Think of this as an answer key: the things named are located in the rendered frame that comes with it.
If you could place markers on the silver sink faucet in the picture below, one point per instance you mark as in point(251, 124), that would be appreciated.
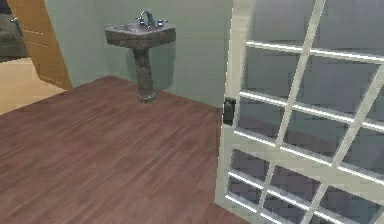
point(148, 18)

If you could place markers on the white glass paned door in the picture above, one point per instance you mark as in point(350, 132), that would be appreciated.
point(300, 126)

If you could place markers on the orange wooden door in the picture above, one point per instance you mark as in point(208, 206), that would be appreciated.
point(40, 43)

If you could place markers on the brown stone pedestal sink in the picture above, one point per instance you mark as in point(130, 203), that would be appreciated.
point(144, 36)

